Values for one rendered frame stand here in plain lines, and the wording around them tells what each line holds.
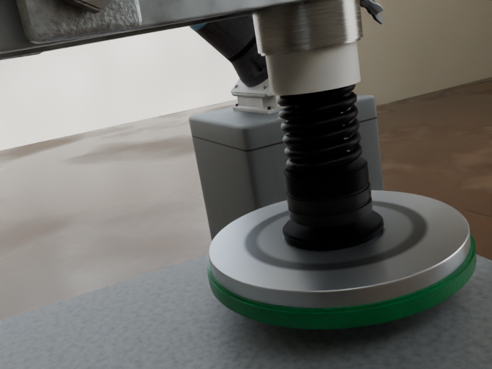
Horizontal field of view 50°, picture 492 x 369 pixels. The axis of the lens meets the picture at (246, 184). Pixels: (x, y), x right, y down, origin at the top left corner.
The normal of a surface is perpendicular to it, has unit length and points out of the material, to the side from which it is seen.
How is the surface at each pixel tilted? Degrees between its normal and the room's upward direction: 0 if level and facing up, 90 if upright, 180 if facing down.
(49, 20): 90
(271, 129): 90
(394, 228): 0
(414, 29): 90
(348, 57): 90
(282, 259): 0
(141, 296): 0
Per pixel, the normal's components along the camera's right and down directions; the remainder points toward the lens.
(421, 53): 0.44, 0.18
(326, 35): 0.14, 0.25
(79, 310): -0.16, -0.95
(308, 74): -0.24, 0.30
